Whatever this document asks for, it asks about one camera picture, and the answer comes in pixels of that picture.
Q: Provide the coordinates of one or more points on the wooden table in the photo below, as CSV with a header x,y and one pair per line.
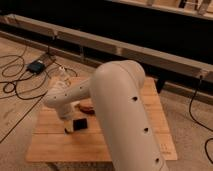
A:
x,y
85,150

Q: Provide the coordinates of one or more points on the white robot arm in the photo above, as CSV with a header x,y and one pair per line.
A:
x,y
115,92

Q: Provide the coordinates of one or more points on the blue power adapter box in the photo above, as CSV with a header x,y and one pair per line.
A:
x,y
36,67

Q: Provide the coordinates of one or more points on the long wooden rail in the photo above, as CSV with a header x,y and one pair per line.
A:
x,y
93,50

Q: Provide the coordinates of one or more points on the black eraser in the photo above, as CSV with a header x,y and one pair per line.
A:
x,y
80,124

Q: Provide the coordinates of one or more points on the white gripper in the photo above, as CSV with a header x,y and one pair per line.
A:
x,y
66,114

